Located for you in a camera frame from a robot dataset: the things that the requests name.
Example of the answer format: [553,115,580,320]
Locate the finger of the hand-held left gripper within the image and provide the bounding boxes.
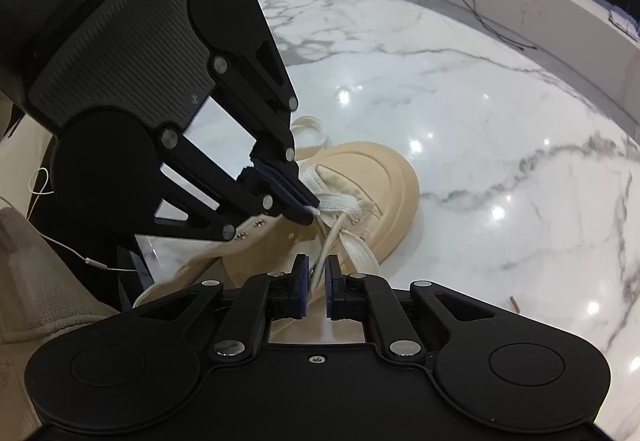
[134,123,318,242]
[209,33,321,206]

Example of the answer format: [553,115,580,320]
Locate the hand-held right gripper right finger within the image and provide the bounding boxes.
[324,254,497,360]

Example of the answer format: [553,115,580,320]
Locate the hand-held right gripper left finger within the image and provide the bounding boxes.
[134,254,311,360]

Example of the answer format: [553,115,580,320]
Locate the white shoelace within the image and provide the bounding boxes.
[290,116,382,304]

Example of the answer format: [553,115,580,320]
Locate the beige canvas shoe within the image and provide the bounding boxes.
[135,116,421,347]

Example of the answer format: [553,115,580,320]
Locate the person's beige fleece jacket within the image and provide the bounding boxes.
[0,101,123,427]

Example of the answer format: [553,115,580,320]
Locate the white notebook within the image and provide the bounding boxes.
[607,6,640,40]

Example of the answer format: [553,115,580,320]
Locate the white earphone cable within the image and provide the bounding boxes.
[30,168,138,272]

